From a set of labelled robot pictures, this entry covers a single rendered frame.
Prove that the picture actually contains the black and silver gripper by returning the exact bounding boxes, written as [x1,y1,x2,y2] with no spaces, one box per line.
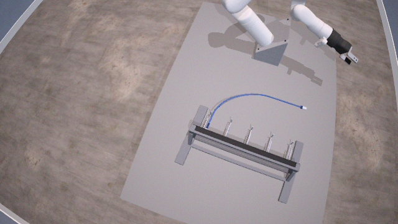
[315,23,358,65]

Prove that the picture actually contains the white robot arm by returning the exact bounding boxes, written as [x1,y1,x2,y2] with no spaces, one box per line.
[221,0,324,47]

